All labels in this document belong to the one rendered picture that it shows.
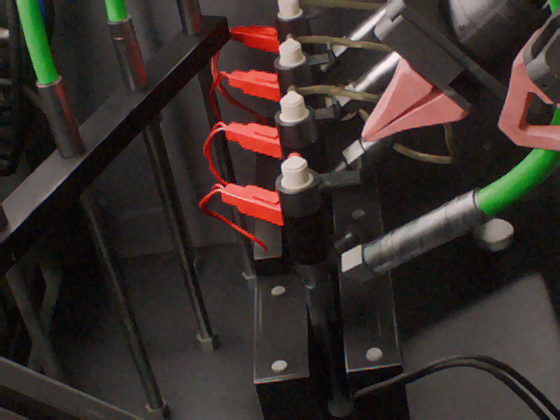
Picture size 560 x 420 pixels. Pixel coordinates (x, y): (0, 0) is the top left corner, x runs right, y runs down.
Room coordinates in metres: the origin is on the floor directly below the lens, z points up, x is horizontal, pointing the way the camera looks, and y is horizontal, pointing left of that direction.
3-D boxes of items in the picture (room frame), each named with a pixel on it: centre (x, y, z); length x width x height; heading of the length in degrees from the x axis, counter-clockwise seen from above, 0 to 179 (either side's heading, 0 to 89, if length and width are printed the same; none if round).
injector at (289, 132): (0.65, -0.03, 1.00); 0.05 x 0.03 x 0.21; 84
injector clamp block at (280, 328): (0.69, -0.02, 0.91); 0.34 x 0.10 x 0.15; 174
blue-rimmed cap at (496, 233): (0.81, -0.19, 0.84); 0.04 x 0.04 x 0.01
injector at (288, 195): (0.57, -0.02, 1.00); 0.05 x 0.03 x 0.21; 84
